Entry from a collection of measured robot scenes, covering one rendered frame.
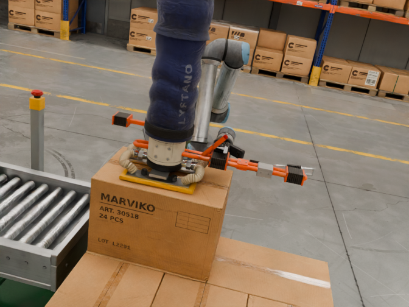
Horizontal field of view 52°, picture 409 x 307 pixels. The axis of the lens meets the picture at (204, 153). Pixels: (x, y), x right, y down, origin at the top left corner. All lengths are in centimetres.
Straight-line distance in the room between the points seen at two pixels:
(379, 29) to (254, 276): 899
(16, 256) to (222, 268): 96
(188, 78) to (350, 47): 896
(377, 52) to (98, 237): 933
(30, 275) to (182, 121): 100
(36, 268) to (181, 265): 66
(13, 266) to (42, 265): 15
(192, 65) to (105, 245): 94
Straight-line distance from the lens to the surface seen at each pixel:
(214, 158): 188
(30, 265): 213
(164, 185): 188
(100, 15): 1091
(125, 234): 201
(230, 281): 208
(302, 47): 910
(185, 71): 174
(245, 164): 190
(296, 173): 192
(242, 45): 229
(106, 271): 203
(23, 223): 236
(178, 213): 187
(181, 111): 180
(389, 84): 960
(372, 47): 1069
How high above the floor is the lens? 186
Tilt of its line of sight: 24 degrees down
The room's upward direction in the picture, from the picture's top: 10 degrees clockwise
